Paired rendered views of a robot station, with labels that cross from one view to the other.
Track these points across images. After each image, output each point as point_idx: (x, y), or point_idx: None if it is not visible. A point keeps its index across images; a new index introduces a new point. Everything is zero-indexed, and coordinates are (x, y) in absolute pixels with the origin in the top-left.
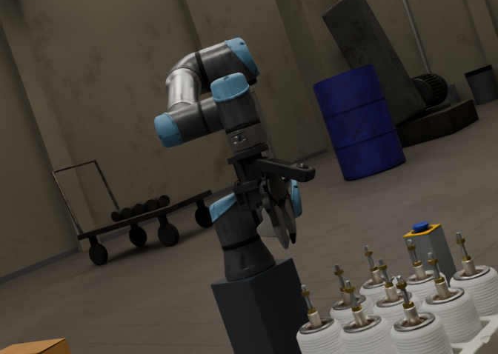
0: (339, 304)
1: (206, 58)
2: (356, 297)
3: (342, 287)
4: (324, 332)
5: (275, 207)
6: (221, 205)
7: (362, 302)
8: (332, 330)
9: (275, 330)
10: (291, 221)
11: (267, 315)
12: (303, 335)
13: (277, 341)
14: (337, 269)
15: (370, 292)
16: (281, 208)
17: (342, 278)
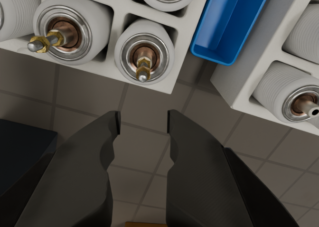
0: (71, 51)
1: None
2: (46, 26)
3: (59, 39)
4: (166, 37)
5: (239, 222)
6: None
7: (69, 6)
8: (159, 29)
9: (25, 160)
10: (107, 138)
11: (17, 174)
12: (167, 68)
13: (32, 153)
14: (40, 44)
15: (14, 14)
16: (109, 215)
17: (48, 39)
